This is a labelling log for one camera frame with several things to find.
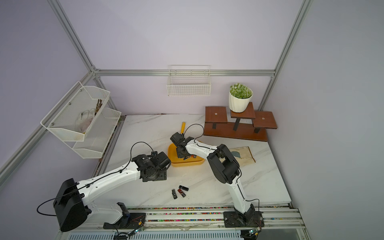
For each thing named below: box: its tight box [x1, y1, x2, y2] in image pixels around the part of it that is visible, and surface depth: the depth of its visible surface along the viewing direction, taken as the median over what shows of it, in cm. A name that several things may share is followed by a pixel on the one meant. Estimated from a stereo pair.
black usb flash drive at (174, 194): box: [171, 188, 178, 200], surface depth 83 cm
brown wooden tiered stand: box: [203, 102, 278, 142], surface depth 104 cm
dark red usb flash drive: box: [177, 188, 186, 198], surface depth 84 cm
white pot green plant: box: [229, 83, 254, 113], surface depth 85 cm
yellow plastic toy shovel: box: [180, 121, 186, 134], surface depth 113 cm
